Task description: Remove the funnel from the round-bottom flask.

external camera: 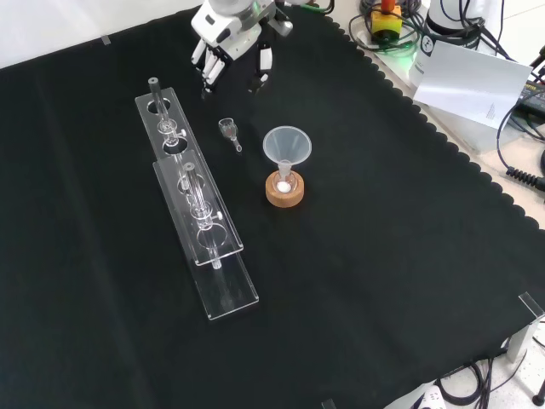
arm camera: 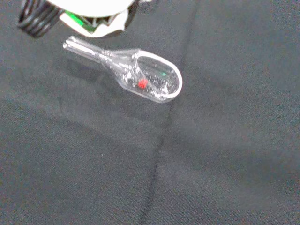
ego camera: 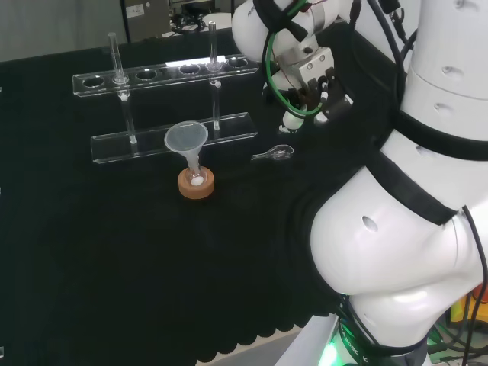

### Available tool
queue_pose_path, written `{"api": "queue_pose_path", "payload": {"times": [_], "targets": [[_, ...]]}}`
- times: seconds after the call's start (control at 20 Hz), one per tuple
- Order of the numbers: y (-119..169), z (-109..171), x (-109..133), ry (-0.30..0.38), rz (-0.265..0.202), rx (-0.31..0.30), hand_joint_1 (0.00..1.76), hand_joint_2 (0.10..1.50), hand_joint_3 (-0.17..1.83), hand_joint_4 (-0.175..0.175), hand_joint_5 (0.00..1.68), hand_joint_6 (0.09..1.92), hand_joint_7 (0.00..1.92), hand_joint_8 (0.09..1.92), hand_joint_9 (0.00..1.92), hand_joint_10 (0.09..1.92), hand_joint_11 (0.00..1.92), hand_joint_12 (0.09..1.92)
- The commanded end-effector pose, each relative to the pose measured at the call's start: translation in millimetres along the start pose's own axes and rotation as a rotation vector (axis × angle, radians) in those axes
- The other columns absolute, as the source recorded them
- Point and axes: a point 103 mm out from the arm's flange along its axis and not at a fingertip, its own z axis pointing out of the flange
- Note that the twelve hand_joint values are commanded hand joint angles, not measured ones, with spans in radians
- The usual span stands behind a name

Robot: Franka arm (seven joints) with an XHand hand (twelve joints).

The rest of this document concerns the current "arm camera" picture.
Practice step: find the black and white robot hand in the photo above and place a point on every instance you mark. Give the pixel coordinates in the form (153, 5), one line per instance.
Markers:
(98, 7)

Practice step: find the clear glass weighing funnel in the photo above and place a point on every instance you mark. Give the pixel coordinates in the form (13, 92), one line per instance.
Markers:
(150, 77)

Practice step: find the black bench cloth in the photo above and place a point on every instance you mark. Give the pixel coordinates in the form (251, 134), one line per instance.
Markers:
(117, 164)

